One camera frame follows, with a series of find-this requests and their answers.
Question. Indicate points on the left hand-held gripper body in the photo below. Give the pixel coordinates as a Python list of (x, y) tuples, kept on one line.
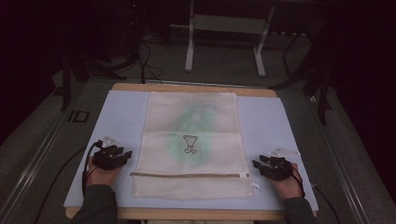
[(106, 158)]

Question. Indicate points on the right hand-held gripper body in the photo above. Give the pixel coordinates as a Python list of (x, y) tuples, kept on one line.
[(278, 168)]

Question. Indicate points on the white mesh zipper bag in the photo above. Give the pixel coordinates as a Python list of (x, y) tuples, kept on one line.
[(193, 183)]

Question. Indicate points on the person's left hand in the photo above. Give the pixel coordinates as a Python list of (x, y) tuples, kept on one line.
[(101, 178)]

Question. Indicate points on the person's right hand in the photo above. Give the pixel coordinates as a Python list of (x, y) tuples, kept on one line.
[(288, 186)]

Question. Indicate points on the pale blue board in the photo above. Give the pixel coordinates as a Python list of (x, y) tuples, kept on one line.
[(267, 124)]

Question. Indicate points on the green garment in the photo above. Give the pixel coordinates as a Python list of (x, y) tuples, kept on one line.
[(190, 124)]

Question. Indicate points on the wooden table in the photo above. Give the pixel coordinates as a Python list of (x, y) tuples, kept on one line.
[(186, 214)]

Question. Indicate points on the black stand legs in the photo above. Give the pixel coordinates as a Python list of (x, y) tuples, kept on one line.
[(322, 90), (93, 67)]

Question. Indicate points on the white metal stand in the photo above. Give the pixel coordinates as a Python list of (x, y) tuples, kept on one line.
[(229, 24)]

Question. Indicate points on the black floor bracket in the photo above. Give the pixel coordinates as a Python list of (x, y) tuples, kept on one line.
[(78, 116)]

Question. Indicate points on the metal floor rail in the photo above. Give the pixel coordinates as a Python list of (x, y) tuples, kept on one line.
[(342, 174), (199, 83), (31, 168)]

